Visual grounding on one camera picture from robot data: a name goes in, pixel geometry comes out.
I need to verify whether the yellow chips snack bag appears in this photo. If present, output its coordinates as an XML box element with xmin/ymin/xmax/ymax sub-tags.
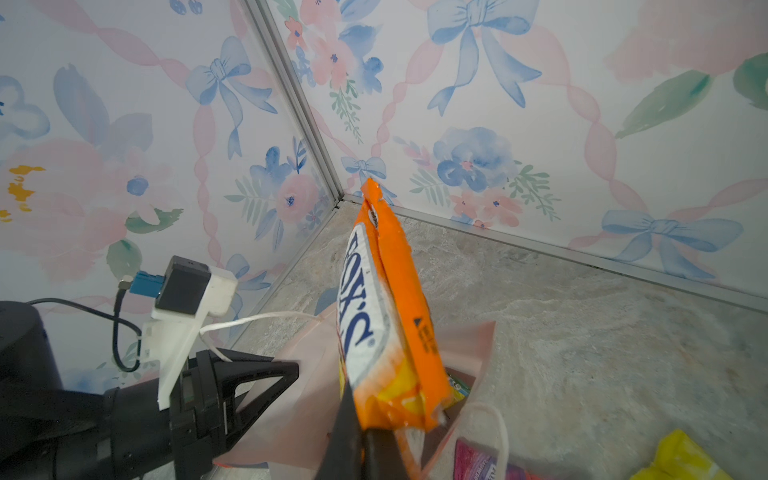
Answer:
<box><xmin>628</xmin><ymin>429</ymin><xmax>767</xmax><ymax>480</ymax></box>

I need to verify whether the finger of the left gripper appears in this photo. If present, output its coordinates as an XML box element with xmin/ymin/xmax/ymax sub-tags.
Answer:
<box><xmin>209</xmin><ymin>350</ymin><xmax>299</xmax><ymax>444</ymax></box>

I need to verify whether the orange Fox's fruits candy bag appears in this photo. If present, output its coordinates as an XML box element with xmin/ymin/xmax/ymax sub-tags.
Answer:
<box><xmin>337</xmin><ymin>179</ymin><xmax>452</xmax><ymax>432</ymax></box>

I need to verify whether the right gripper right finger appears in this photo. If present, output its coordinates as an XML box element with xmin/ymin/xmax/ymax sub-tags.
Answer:
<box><xmin>361</xmin><ymin>429</ymin><xmax>410</xmax><ymax>480</ymax></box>

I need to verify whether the green snack bag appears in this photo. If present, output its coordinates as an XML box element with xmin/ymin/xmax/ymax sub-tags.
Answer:
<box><xmin>447</xmin><ymin>373</ymin><xmax>471</xmax><ymax>404</ymax></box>

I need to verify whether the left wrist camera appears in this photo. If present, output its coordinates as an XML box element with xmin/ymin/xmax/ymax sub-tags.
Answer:
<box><xmin>122</xmin><ymin>256</ymin><xmax>238</xmax><ymax>410</ymax></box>

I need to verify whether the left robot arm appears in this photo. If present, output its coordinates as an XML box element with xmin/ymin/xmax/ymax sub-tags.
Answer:
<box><xmin>1</xmin><ymin>301</ymin><xmax>299</xmax><ymax>479</ymax></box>

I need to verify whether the red paper gift bag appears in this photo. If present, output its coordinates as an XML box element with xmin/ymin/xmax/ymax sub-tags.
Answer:
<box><xmin>214</xmin><ymin>306</ymin><xmax>496</xmax><ymax>479</ymax></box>

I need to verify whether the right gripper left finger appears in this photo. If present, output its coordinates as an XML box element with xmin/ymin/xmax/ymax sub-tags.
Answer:
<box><xmin>314</xmin><ymin>384</ymin><xmax>364</xmax><ymax>480</ymax></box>

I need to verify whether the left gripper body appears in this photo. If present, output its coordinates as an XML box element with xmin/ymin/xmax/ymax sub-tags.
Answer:
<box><xmin>53</xmin><ymin>351</ymin><xmax>240</xmax><ymax>479</ymax></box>

